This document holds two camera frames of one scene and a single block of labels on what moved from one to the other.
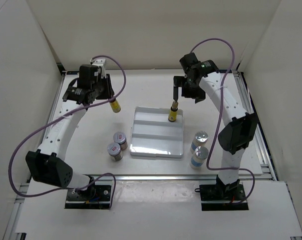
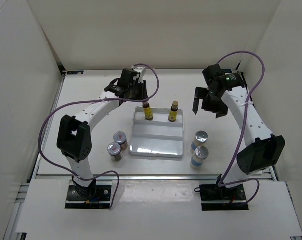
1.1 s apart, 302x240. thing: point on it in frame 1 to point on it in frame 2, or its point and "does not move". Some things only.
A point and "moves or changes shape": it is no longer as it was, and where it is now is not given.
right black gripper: (199, 95) to (221, 110)
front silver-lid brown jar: (114, 150) does not move
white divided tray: (157, 132) does not move
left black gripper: (109, 91) to (144, 95)
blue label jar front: (200, 153) does not move
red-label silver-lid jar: (119, 138) does not move
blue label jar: (200, 139) does not move
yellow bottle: (115, 106) moves or changes shape
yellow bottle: (172, 115) does not move
